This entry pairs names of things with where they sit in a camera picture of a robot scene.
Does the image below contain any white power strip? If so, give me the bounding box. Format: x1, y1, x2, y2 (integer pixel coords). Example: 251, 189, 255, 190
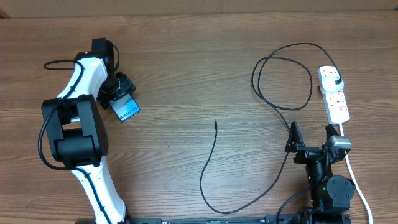
317, 66, 350, 125

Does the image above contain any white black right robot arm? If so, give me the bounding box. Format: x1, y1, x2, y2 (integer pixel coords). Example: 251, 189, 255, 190
270, 121, 356, 223

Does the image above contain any Samsung Galaxy smartphone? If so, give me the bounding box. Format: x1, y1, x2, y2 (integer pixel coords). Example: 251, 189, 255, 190
110, 95, 141, 122

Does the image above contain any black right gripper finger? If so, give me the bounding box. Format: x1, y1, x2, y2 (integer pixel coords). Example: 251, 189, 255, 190
325, 124, 340, 144
285, 121, 305, 153

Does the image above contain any black charger cable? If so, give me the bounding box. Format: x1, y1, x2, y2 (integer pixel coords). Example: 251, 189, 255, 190
199, 42, 343, 215

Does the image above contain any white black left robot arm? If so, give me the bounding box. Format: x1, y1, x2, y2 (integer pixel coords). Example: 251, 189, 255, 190
37, 38, 139, 223

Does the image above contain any white power strip cord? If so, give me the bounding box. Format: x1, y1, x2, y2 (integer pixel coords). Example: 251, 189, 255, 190
338, 123, 374, 224

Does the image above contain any white charger plug adapter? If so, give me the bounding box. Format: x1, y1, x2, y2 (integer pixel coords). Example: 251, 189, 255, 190
320, 77, 345, 94

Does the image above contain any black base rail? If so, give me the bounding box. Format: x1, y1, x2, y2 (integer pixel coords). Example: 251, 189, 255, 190
75, 213, 352, 224

